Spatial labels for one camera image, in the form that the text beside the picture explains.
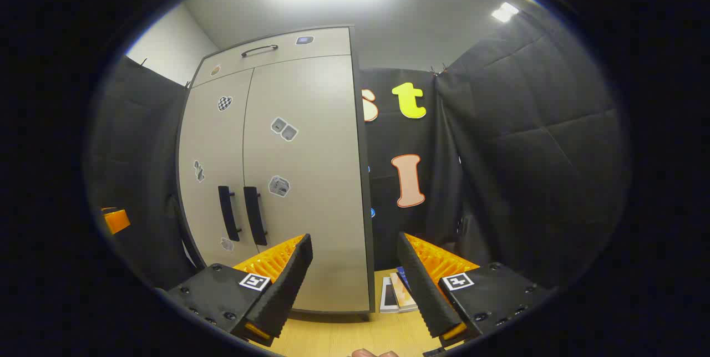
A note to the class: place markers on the blue booklet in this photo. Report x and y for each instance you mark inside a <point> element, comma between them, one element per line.
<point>403,278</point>

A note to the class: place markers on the grey cabinet drawer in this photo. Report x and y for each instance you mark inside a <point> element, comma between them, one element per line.
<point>288,55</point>

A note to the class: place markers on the black backdrop cloth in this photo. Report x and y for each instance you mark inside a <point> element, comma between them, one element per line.
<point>527,152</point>

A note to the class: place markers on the grey double-door shoe cabinet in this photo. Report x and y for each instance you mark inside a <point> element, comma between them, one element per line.
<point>370,246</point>

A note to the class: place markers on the colourful booklet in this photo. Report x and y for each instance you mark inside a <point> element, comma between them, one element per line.
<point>405,293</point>

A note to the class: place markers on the small ceiling light panel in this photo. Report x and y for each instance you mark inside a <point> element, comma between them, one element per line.
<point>505,11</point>

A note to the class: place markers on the white booklet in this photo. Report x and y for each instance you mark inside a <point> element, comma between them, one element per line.
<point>388,296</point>

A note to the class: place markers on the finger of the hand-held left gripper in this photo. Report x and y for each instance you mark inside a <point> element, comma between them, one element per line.
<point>116,220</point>

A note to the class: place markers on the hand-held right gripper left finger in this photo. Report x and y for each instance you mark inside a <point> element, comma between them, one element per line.
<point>288,285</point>

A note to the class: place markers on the grey shoe cabinet door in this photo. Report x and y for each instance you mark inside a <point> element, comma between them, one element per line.
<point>213,141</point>
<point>316,152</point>

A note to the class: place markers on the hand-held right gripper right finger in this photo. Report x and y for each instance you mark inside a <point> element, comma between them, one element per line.
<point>421,285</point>

